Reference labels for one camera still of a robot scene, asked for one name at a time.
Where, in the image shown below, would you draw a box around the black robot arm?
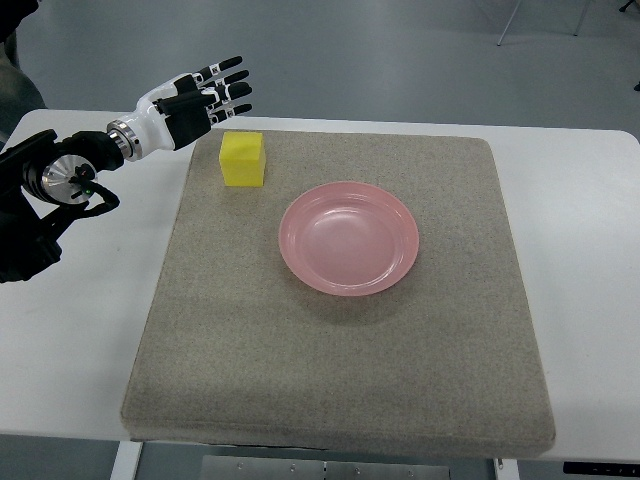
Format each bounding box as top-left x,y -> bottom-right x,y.
1,129 -> 132,283

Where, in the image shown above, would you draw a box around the pink plate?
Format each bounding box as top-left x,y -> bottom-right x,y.
278,181 -> 420,297

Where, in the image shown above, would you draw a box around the grey metal table base plate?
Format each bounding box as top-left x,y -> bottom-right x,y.
199,455 -> 451,480

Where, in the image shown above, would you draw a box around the metal chair legs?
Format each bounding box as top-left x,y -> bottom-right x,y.
495,1 -> 639,47

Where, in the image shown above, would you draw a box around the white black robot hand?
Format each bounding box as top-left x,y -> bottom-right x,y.
106,56 -> 252,161

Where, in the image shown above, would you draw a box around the white table leg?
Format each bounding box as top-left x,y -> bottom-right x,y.
109,441 -> 143,480

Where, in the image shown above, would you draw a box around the beige fabric mat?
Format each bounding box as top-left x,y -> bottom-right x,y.
120,127 -> 558,459

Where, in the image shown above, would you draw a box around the yellow foam block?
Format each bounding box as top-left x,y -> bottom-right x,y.
219,131 -> 266,187

